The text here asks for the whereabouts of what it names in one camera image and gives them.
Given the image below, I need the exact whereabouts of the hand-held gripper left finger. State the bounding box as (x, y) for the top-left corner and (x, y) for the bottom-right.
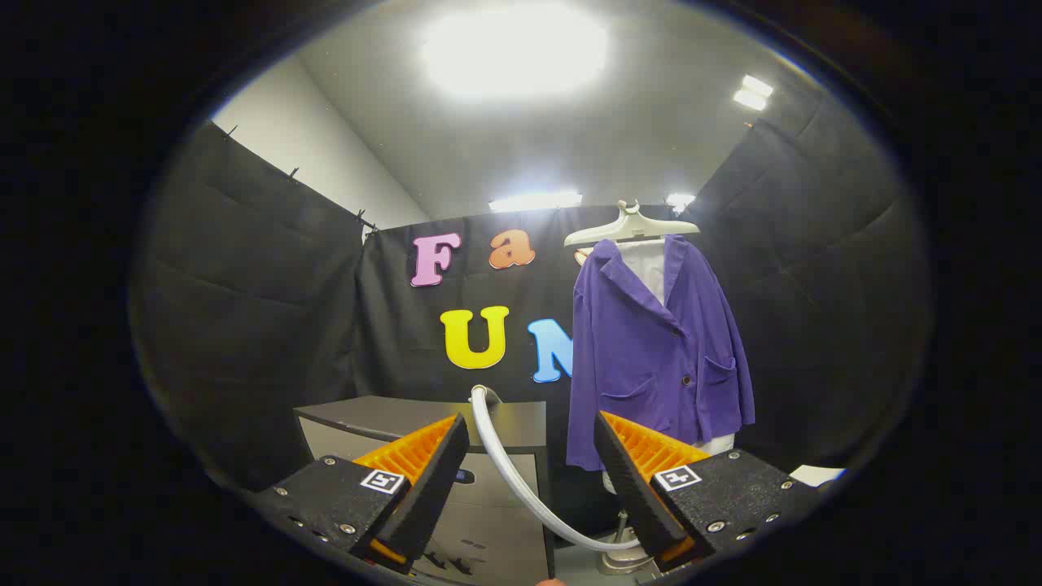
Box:
(252, 413), (471, 575)

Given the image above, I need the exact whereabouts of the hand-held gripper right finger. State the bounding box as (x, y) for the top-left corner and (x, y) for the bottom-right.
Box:
(593, 410), (823, 572)

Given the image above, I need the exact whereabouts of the purple corduroy jacket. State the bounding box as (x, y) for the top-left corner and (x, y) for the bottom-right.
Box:
(566, 234), (756, 473)

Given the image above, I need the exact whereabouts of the garment steamer base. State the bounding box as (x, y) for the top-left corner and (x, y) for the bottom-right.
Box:
(598, 509), (660, 577)

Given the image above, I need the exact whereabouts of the white clothes hanger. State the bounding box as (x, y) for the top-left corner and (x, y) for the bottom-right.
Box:
(563, 199), (701, 249)

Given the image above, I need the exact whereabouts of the grey cabinet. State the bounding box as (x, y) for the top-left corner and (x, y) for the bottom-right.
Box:
(293, 395), (558, 583)

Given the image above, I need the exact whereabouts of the white flat board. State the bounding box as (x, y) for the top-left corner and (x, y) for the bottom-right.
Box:
(788, 465), (847, 489)

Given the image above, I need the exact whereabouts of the black backdrop cloth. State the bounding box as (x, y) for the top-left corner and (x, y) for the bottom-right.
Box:
(130, 77), (933, 522)

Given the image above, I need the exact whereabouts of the long ceiling light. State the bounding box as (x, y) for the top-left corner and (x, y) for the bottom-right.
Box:
(488, 191), (584, 212)

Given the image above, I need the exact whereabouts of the double ceiling light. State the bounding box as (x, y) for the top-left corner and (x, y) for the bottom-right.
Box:
(733, 75), (774, 112)

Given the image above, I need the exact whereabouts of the large ceiling light panel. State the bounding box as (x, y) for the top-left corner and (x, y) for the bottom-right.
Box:
(423, 4), (610, 103)

